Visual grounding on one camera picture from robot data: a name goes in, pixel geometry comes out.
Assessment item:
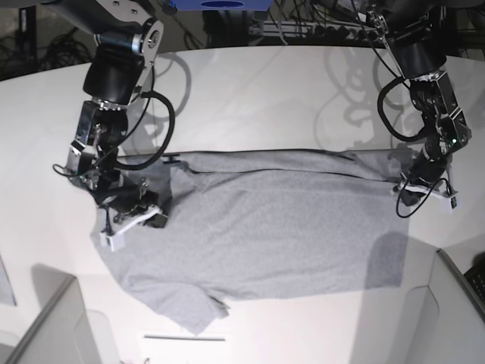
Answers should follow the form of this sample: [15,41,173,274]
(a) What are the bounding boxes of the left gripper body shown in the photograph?
[397,146,454,193]

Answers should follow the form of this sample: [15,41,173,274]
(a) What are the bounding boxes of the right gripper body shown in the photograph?
[90,171,159,220]

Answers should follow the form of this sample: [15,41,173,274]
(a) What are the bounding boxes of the grey T-shirt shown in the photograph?
[91,149,414,334]

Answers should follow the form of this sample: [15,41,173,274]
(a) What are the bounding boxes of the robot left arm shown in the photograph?
[367,1,471,210]

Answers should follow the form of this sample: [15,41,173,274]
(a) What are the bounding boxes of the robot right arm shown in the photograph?
[44,1,167,228]

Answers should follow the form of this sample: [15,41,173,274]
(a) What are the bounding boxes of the black keyboard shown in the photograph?
[465,265,485,303]

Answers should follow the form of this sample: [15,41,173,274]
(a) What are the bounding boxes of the right grey partition panel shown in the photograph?
[349,249,484,363]

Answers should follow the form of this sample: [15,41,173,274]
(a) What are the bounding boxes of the grey partition panel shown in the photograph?
[1,264,102,363]
[349,249,484,363]

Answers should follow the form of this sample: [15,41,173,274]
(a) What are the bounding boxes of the left grey partition panel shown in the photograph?
[1,264,102,363]

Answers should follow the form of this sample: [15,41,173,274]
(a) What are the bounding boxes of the white power strip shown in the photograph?
[248,20,383,48]

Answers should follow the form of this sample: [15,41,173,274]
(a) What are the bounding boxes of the blue box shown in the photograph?
[169,0,273,11]

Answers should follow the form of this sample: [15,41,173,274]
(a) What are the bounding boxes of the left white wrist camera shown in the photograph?
[393,177,459,213]

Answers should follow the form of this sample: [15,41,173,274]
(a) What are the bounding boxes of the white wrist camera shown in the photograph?
[99,206,162,252]
[393,177,459,213]

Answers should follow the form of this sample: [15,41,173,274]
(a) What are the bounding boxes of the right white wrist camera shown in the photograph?
[99,206,162,252]

